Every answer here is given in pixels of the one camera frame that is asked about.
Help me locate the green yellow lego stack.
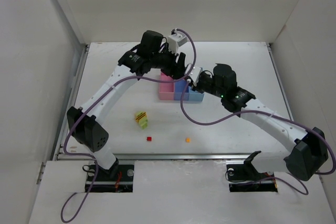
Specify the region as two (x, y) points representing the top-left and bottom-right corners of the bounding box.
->
(134, 111), (148, 129)

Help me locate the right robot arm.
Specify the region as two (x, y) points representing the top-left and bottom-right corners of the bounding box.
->
(189, 64), (328, 181)

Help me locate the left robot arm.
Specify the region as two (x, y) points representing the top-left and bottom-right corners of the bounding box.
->
(67, 30), (187, 178)

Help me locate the dark blue container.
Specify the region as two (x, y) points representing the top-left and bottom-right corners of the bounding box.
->
(174, 80), (189, 101)

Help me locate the pink container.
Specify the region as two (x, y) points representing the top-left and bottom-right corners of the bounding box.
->
(159, 73), (174, 101)

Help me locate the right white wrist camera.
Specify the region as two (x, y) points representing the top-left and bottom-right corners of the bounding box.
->
(185, 63), (203, 86)

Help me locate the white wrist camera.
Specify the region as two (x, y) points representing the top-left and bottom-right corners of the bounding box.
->
(167, 29), (187, 54)
(185, 63), (203, 86)

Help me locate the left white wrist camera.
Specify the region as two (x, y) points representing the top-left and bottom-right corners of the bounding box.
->
(167, 29), (187, 54)

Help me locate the aluminium front rail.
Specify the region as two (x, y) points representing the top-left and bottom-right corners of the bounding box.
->
(56, 153), (253, 161)

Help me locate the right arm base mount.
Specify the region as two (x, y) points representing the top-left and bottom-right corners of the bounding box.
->
(225, 151), (278, 193)

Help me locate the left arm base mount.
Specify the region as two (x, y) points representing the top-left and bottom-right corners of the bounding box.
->
(90, 164), (134, 193)

